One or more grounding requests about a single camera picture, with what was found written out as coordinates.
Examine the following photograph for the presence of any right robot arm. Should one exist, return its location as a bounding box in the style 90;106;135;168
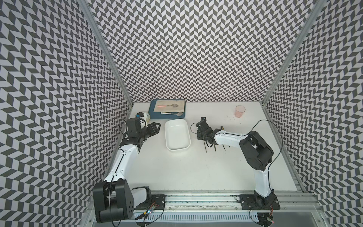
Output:
196;117;277;210

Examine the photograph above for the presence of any white plastic storage box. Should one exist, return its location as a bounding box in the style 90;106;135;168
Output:
164;119;191;152

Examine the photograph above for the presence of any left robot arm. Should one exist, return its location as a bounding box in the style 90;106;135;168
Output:
92;117;161;225

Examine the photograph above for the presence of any base wiring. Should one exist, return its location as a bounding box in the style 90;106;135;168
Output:
249;202;280;227
135;201;165;227

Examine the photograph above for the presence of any pink translucent cup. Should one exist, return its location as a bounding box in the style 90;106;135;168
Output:
234;105;246;118

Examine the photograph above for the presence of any dark teal tray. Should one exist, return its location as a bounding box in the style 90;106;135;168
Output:
148;99;186;120

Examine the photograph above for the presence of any beige folded cloth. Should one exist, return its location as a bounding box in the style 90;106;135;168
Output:
154;100;185;112

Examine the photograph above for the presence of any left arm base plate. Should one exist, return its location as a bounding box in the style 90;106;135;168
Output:
135;194;166;211

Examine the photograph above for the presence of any aluminium front rail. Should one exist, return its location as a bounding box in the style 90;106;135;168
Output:
152;190;323;212

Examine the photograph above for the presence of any left base wiring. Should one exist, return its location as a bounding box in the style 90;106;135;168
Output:
135;201;165;227

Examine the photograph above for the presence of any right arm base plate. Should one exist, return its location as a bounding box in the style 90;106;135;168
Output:
238;193;281;211

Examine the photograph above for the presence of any right base wiring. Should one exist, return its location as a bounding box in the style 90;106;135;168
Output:
249;202;280;227

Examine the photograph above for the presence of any white handled spoon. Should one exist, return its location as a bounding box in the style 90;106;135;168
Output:
161;112;184;116

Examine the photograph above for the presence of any pink handled spoon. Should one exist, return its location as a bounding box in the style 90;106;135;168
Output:
157;104;179;108

